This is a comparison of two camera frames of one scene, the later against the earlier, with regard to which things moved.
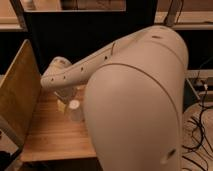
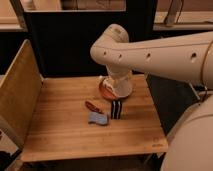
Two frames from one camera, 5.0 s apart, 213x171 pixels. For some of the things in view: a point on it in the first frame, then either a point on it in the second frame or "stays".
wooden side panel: [19, 94] stays
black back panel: [75, 35] stays
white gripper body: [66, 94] → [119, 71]
